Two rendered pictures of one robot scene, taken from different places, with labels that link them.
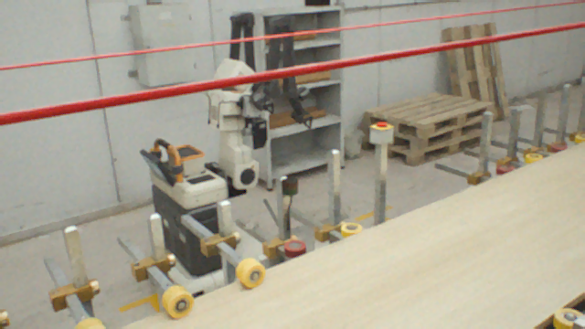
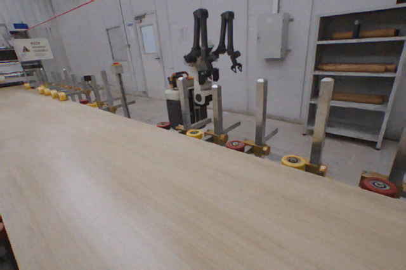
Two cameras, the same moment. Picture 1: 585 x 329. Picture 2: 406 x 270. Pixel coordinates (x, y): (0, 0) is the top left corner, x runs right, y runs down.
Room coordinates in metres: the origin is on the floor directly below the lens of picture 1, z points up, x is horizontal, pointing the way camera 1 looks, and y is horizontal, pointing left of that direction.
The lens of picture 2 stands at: (2.35, -2.24, 1.31)
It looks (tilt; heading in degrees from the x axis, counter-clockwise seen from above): 23 degrees down; 78
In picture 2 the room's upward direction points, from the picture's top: 4 degrees counter-clockwise
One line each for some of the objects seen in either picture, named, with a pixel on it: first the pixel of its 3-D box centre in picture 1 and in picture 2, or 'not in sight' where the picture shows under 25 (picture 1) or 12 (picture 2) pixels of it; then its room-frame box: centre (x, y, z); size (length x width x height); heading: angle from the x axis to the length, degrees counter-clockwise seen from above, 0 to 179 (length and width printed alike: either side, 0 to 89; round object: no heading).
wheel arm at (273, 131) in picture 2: (524, 151); (257, 143); (2.82, -1.34, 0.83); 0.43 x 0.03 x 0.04; 35
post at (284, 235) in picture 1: (284, 234); (98, 99); (1.80, 0.04, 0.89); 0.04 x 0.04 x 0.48; 35
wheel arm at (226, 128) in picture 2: (498, 161); (218, 134); (2.67, -1.13, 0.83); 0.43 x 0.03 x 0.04; 35
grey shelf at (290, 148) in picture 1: (292, 95); (351, 80); (4.77, -0.03, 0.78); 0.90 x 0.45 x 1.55; 125
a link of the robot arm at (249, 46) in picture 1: (249, 49); (229, 33); (3.26, 0.23, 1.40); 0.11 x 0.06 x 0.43; 34
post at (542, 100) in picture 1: (537, 135); (260, 130); (2.80, -1.40, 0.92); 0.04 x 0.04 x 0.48; 35
